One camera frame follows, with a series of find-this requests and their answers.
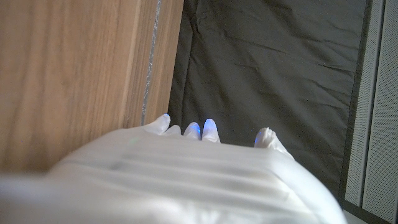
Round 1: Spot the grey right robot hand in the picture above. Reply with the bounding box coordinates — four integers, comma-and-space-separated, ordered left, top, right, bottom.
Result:
0, 113, 348, 224

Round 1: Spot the black backdrop curtain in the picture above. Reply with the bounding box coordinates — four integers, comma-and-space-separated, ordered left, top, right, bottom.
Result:
167, 0, 374, 200

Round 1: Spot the grey perforated panel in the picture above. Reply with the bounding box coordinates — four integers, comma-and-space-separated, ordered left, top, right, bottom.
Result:
362, 0, 398, 223
343, 0, 386, 207

